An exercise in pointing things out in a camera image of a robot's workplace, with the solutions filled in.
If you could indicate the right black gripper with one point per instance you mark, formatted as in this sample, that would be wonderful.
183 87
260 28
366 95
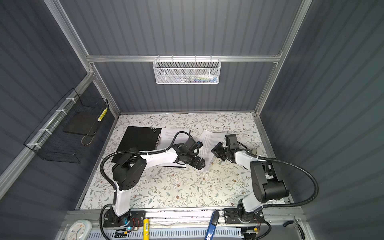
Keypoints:
217 149

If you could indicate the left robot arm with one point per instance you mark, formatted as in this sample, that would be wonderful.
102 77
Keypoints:
130 167

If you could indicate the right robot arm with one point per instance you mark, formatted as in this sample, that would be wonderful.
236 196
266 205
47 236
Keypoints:
266 185

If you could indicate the yellow marker in basket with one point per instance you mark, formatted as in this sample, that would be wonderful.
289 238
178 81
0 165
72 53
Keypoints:
103 113

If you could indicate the white round clock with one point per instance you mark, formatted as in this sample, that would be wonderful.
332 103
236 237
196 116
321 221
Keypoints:
80 230

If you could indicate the blue handled tool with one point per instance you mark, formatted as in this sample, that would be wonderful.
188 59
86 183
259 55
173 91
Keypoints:
212 225

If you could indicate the black wire basket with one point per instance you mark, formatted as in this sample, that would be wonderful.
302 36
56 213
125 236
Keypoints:
67 135

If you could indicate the white wire mesh basket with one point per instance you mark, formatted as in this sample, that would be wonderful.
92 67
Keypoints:
167 72

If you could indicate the yellow tube at front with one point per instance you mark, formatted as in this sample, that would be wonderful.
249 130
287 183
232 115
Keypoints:
146 234

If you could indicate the black pliers front right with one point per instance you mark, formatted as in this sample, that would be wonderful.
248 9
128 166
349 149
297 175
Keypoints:
296 225

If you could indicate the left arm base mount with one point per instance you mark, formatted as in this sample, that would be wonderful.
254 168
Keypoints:
130 219

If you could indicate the teal black clip folder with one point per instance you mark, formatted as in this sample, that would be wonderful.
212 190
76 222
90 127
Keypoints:
143 139

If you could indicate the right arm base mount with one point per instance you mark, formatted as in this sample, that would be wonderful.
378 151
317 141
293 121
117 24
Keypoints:
234 216

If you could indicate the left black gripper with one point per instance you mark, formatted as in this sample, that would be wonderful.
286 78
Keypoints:
196 164

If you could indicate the black notebook in basket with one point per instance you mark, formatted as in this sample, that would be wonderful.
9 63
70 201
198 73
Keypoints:
84 124

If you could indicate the pens in white basket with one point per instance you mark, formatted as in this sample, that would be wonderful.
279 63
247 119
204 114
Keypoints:
200 79

